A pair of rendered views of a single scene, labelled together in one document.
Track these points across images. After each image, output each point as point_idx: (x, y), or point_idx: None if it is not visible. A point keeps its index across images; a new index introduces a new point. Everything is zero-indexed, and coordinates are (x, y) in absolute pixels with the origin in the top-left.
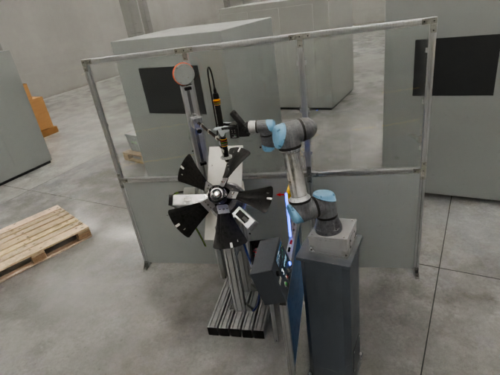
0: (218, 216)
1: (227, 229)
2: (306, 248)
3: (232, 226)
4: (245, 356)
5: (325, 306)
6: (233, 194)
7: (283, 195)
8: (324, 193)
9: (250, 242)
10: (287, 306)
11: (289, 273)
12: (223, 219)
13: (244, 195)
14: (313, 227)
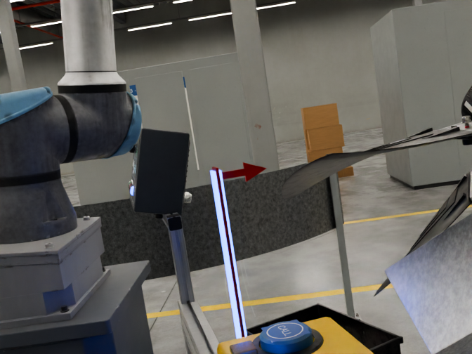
0: (466, 174)
1: (428, 225)
2: (121, 277)
3: (429, 233)
4: None
5: None
6: (465, 126)
7: (232, 177)
8: (12, 92)
9: (394, 336)
10: (187, 351)
11: (132, 199)
12: (454, 193)
13: (412, 138)
14: (83, 229)
